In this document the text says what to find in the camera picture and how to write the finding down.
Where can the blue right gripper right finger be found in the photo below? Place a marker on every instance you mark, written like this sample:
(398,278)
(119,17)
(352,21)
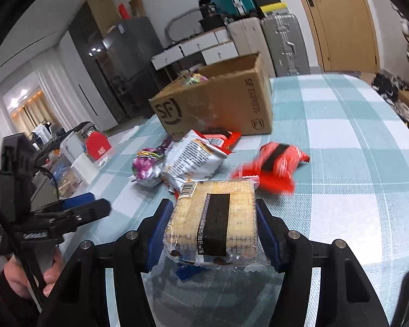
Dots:
(268,238)

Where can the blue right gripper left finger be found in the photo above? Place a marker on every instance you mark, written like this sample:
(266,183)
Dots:
(159,222)

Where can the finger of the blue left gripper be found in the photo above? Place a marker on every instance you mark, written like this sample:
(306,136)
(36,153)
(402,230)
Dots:
(85,214)
(77,201)

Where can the clear cracker pack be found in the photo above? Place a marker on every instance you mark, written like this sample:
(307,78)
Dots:
(214,226)

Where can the purple grape candy bag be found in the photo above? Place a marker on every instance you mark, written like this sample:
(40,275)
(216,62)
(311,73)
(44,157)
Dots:
(148,163)

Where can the purple white snack bag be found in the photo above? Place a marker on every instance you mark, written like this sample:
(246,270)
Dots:
(193,78)

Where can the red tissue box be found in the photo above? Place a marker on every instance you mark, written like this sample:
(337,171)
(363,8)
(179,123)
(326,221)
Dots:
(97,145)

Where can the blue snack packet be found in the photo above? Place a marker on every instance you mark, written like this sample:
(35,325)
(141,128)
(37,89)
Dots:
(185,272)

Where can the white barcode snack bag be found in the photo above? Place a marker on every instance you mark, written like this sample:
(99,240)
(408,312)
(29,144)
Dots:
(193,158)

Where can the small red snack packet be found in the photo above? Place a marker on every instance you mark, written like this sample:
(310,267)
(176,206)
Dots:
(273,168)

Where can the red black snack packet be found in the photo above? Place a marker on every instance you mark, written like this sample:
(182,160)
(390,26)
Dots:
(223,139)

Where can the checkered teal tablecloth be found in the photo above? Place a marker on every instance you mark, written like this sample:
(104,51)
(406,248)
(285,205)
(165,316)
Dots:
(355,187)

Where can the brown SF cardboard box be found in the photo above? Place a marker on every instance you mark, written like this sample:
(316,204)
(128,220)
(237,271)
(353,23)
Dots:
(231,95)

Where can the black refrigerator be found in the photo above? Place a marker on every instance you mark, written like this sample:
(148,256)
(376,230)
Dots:
(130,47)

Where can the white drawer desk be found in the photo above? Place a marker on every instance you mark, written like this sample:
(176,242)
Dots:
(213,46)

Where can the silver aluminium suitcase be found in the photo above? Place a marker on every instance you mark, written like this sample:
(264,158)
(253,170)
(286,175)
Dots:
(286,45)

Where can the beige suitcase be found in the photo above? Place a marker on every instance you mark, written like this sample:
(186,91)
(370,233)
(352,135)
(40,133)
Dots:
(248,37)

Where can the wooden door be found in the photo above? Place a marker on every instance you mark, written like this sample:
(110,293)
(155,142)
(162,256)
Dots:
(344,35)

